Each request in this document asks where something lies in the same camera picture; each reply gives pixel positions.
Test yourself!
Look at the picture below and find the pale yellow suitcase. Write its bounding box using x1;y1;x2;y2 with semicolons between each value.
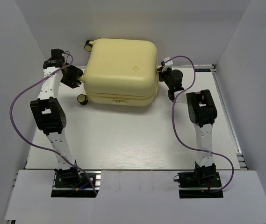
81;38;158;107

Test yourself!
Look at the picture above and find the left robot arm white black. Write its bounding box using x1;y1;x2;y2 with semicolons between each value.
30;49;83;186

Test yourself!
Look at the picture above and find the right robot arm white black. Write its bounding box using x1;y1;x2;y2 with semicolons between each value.
158;68;217;186

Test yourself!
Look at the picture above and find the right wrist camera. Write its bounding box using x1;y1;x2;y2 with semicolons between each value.
161;57;173;72

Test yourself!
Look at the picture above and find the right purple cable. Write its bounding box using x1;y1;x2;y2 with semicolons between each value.
164;55;235;193

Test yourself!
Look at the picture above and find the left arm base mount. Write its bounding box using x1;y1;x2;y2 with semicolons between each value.
51;170;100;198

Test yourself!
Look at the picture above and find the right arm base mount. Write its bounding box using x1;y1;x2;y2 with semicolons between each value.
173;172;223;199

